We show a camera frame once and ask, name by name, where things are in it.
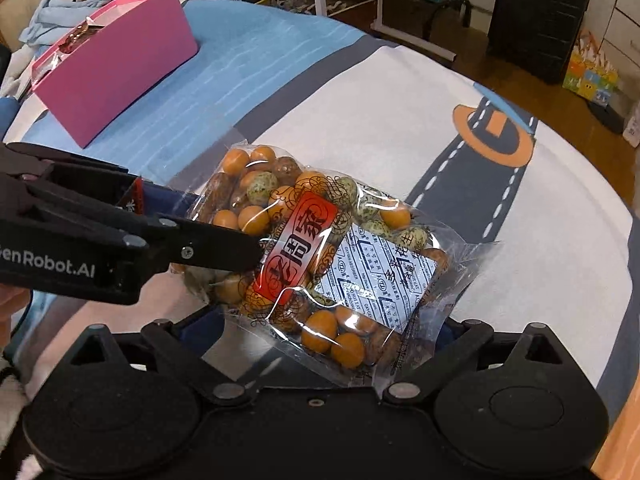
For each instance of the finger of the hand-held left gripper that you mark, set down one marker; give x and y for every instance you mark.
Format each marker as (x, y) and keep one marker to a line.
(75, 172)
(215, 250)

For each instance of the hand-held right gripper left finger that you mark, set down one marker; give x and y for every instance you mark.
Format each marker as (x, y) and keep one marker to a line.
(200, 335)

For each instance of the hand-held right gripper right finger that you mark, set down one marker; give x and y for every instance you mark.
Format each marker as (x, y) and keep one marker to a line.
(470, 332)

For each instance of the clear nut bag red label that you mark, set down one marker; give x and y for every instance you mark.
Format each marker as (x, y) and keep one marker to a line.
(295, 250)

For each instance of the pink cardboard box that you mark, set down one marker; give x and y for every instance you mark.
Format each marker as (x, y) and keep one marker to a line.
(125, 65)

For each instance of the person's left forearm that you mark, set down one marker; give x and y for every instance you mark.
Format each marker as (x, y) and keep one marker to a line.
(10, 385)

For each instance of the blue pillow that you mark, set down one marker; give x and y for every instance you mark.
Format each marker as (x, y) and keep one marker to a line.
(7, 115)

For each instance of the light blue blanket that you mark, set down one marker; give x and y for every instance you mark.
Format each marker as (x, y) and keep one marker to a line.
(50, 17)

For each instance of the grey sneaker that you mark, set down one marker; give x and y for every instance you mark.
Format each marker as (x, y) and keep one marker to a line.
(290, 1)

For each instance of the white plastic bag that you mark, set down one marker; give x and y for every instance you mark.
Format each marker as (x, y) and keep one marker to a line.
(634, 127)

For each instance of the colourful gift bag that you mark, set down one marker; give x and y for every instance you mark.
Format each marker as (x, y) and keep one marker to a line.
(592, 72)

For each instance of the wooden top rolling table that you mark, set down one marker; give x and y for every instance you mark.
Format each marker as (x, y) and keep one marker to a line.
(380, 10)

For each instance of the black suitcase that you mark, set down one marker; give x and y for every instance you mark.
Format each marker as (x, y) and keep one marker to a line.
(537, 25)

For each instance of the white wardrobe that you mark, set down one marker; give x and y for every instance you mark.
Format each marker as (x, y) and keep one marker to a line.
(620, 25)

